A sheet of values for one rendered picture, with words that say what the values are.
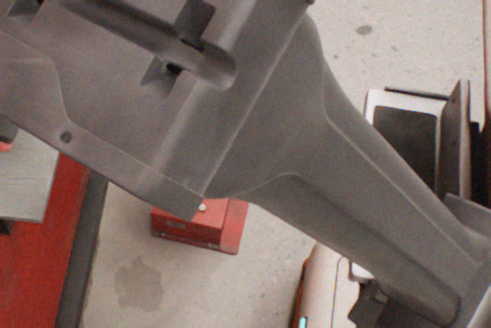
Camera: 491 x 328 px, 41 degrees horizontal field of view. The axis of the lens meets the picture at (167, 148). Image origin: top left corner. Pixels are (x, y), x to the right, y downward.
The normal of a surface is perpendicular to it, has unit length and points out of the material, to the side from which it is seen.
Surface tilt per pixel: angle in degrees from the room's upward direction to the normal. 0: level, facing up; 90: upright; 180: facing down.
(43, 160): 0
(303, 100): 69
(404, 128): 0
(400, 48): 0
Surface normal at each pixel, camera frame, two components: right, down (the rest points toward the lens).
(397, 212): 0.65, 0.35
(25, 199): -0.04, -0.53
